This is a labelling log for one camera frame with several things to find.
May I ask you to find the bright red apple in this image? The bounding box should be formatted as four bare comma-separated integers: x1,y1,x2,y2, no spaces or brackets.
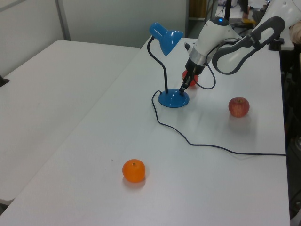
182,69,199,87

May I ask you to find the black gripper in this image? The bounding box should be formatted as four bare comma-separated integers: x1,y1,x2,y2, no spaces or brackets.
180,57,206,94

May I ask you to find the dull red striped apple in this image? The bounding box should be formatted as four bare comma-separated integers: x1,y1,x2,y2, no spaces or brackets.
228,97,250,118

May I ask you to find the blue gooseneck desk lamp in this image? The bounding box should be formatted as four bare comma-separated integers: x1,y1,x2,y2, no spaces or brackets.
147,22,190,109

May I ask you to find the thin black pole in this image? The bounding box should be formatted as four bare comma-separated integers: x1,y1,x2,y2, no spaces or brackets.
225,0,233,22

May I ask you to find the black table clamp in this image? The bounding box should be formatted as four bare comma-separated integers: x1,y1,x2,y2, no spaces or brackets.
269,38,285,51

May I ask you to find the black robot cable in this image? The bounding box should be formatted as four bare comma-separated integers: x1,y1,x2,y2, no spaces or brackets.
194,40,238,90

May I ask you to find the orange mandarin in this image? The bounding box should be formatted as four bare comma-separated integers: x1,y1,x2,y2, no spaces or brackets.
122,159,146,183

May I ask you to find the black lamp power cord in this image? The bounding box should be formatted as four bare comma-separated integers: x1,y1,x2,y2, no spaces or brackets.
151,90,287,156

